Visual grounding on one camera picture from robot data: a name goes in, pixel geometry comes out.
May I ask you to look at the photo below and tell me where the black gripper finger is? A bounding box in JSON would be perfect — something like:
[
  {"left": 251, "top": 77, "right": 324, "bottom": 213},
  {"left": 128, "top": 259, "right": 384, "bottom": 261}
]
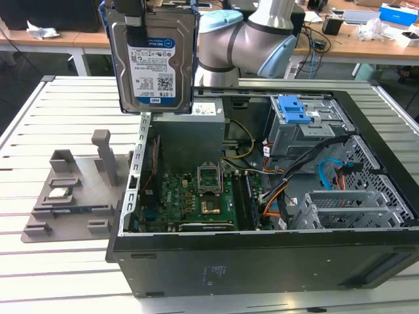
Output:
[{"left": 125, "top": 14, "right": 147, "bottom": 47}]

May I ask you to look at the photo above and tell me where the hard disk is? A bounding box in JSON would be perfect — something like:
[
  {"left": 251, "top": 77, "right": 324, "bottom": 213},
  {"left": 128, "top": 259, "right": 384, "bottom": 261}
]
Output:
[{"left": 102, "top": 0, "right": 201, "bottom": 116}]

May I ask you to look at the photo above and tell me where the silver disk bay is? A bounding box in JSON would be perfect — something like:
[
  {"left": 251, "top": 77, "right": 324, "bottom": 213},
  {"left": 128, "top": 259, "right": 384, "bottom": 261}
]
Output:
[{"left": 289, "top": 188, "right": 410, "bottom": 230}]

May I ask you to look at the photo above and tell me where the wooden desk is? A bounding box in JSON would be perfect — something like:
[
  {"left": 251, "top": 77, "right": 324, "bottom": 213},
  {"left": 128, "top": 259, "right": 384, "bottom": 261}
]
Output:
[
  {"left": 0, "top": 12, "right": 113, "bottom": 77},
  {"left": 289, "top": 0, "right": 419, "bottom": 80}
]

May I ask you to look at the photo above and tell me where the black monitor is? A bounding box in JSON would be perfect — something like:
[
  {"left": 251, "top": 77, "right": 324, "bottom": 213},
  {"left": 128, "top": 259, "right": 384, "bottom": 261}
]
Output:
[{"left": 0, "top": 0, "right": 103, "bottom": 33}]

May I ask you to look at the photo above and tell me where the crumpled white paper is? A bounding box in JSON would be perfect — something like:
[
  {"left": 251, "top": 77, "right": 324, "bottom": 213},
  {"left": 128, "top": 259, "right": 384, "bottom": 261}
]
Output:
[{"left": 26, "top": 20, "right": 60, "bottom": 41}]

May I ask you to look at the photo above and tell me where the grey power supply unit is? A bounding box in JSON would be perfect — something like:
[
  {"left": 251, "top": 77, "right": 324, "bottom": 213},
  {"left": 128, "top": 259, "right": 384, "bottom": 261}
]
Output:
[{"left": 151, "top": 99, "right": 227, "bottom": 165}]

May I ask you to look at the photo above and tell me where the black case fan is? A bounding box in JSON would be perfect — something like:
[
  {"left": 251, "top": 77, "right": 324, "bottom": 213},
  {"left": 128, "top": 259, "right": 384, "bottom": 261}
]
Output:
[{"left": 143, "top": 133, "right": 162, "bottom": 197}]

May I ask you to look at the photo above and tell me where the grey parts rack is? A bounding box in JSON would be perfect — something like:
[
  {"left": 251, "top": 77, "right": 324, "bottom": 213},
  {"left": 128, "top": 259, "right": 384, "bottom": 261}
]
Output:
[{"left": 21, "top": 129, "right": 136, "bottom": 244}]

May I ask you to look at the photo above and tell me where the metal socket cover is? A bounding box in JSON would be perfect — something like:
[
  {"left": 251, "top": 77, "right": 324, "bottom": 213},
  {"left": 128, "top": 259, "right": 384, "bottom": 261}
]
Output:
[{"left": 196, "top": 161, "right": 221, "bottom": 195}]

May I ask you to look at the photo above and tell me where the green motherboard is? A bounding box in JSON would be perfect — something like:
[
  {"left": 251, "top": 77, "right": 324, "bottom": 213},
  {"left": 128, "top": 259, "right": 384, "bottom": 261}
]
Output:
[{"left": 139, "top": 166, "right": 263, "bottom": 232}]

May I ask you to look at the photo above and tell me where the metal locking lever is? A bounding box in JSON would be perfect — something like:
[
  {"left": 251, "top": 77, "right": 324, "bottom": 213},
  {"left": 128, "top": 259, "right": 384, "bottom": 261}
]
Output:
[{"left": 218, "top": 160, "right": 228, "bottom": 197}]

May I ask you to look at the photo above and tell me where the silver CPU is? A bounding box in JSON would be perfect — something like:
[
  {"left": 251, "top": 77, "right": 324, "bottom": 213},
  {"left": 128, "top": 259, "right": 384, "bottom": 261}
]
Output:
[{"left": 46, "top": 187, "right": 73, "bottom": 201}]

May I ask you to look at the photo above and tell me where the dark RAM stick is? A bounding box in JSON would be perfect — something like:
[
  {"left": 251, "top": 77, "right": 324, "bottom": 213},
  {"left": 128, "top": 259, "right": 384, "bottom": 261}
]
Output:
[{"left": 33, "top": 203, "right": 111, "bottom": 214}]

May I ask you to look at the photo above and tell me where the CPU socket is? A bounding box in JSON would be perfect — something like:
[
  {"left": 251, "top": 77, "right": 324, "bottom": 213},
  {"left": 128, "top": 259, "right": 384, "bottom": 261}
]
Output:
[{"left": 200, "top": 195, "right": 223, "bottom": 216}]

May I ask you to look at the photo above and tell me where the silver optical drive bay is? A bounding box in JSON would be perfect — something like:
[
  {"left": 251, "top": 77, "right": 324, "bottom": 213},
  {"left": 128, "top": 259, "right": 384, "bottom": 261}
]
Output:
[{"left": 266, "top": 94, "right": 357, "bottom": 158}]

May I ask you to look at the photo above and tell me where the black RAM slot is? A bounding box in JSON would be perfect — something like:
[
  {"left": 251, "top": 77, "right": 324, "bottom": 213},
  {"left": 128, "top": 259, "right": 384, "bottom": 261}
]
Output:
[
  {"left": 241, "top": 172, "right": 256, "bottom": 230},
  {"left": 246, "top": 171, "right": 262, "bottom": 229},
  {"left": 231, "top": 173, "right": 246, "bottom": 230},
  {"left": 236, "top": 173, "right": 251, "bottom": 230}
]

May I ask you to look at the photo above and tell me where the black container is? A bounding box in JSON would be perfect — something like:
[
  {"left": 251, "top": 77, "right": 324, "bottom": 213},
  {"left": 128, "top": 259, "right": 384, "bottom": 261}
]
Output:
[{"left": 321, "top": 16, "right": 344, "bottom": 37}]

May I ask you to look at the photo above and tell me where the black graphics card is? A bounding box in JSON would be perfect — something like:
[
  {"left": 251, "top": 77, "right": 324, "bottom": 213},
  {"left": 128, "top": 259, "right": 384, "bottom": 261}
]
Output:
[{"left": 177, "top": 222, "right": 237, "bottom": 233}]

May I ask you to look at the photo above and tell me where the grey tray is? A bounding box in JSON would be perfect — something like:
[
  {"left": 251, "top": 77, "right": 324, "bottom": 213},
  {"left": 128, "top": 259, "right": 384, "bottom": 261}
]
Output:
[{"left": 341, "top": 9, "right": 381, "bottom": 26}]

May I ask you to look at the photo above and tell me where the clear plastic bag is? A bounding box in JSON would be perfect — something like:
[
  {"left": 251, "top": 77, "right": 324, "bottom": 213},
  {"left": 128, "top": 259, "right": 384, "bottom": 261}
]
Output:
[{"left": 354, "top": 17, "right": 399, "bottom": 42}]

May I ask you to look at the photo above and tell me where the blue cardboard box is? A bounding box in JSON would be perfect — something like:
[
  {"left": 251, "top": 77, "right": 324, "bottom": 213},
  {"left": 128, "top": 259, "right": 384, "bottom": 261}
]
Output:
[{"left": 378, "top": 3, "right": 419, "bottom": 24}]

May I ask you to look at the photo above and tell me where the black open PC case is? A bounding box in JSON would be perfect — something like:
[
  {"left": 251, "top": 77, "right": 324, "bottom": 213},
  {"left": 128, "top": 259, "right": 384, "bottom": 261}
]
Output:
[{"left": 104, "top": 85, "right": 419, "bottom": 298}]

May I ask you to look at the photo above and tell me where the white cardboard box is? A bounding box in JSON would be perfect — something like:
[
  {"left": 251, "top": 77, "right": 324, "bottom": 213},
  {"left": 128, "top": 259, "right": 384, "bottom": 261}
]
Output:
[{"left": 395, "top": 30, "right": 419, "bottom": 48}]

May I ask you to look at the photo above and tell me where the red black twisted wire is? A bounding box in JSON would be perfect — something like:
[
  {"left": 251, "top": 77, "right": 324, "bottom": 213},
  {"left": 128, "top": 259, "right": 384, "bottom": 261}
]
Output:
[{"left": 143, "top": 163, "right": 158, "bottom": 200}]

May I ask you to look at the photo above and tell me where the yellow wire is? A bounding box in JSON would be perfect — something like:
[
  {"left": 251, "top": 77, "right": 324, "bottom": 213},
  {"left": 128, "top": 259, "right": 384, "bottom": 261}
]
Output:
[{"left": 221, "top": 118, "right": 257, "bottom": 162}]

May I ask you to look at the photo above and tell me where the red orange wire bundle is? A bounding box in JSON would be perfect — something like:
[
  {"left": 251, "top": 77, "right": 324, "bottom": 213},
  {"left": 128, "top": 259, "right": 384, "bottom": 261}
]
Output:
[{"left": 261, "top": 156, "right": 286, "bottom": 175}]

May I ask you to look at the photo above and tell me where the black cable bundle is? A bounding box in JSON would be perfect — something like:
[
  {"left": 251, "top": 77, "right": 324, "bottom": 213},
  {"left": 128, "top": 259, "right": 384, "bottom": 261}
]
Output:
[{"left": 257, "top": 135, "right": 354, "bottom": 211}]

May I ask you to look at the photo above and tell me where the orange flat data wire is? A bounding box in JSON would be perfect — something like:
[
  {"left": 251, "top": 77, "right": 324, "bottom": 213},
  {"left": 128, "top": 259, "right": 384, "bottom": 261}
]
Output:
[{"left": 261, "top": 195, "right": 283, "bottom": 219}]

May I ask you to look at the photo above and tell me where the blue flat data wire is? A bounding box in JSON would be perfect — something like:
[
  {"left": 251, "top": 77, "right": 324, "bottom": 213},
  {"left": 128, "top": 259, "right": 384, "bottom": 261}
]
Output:
[{"left": 316, "top": 158, "right": 345, "bottom": 191}]

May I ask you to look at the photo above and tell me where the black plug power wire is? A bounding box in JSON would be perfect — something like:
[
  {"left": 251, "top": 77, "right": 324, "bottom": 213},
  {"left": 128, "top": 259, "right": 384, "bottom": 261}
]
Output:
[{"left": 335, "top": 161, "right": 365, "bottom": 191}]

